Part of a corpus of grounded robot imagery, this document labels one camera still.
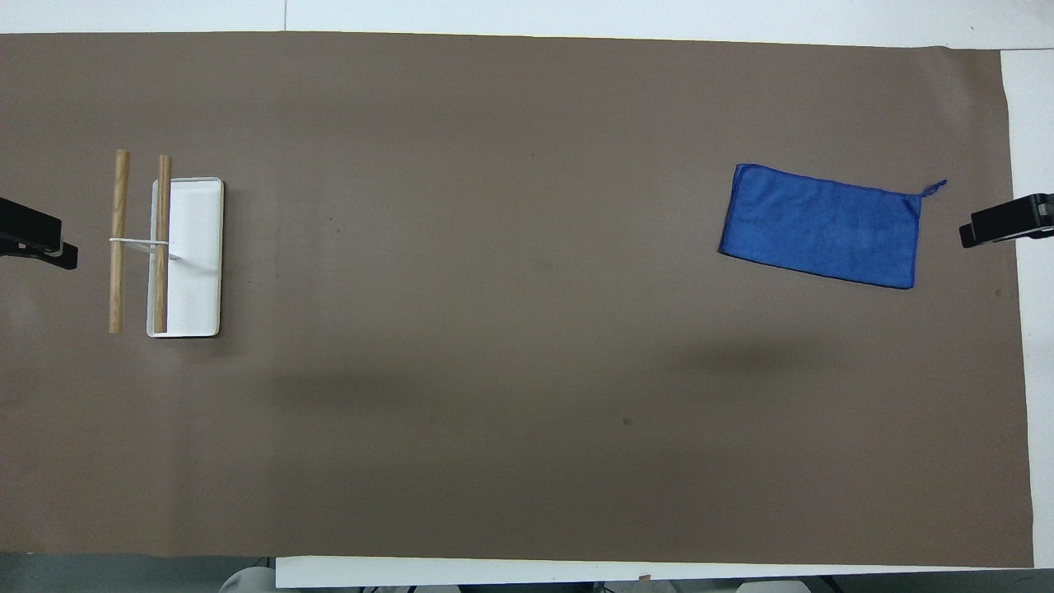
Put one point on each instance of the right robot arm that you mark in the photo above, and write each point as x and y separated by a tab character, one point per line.
782	587

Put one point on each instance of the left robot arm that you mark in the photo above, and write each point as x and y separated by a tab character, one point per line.
247	581

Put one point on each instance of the blue microfibre towel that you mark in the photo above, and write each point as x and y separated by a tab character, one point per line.
823	226

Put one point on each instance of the white rack with wooden bars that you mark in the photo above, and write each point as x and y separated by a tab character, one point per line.
193	255

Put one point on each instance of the black stand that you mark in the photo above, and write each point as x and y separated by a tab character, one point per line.
29	231
1009	221

